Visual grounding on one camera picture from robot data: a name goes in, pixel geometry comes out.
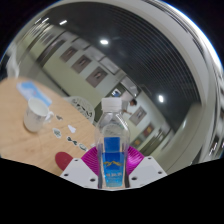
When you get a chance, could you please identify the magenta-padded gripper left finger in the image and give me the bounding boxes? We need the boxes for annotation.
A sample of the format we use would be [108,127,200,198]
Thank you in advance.
[59,146,100,189]

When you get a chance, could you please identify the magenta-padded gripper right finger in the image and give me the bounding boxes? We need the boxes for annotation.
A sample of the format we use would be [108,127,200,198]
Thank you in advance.
[127,147,168,189]

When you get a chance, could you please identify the clear water bottle blue label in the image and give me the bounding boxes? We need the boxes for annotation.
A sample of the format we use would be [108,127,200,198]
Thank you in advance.
[94,97,131,190]

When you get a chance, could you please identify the flat round red coaster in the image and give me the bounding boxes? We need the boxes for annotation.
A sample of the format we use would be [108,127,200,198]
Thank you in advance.
[54,151,75,171]

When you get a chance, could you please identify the white plastic lattice chair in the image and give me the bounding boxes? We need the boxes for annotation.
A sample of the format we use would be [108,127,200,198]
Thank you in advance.
[64,95,98,123]

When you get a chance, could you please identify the white ceramic mug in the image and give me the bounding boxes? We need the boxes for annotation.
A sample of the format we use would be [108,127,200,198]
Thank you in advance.
[22,97,54,134]

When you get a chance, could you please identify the light blue paper sheet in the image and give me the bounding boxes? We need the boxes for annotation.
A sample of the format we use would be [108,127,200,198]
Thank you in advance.
[16,80,53,108]

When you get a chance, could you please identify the round ceiling lights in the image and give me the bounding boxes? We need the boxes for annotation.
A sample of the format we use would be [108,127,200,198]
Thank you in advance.
[33,16,166,104]

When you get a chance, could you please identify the framed wall portraits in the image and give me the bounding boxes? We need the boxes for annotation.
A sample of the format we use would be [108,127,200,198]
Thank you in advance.
[59,45,158,141]

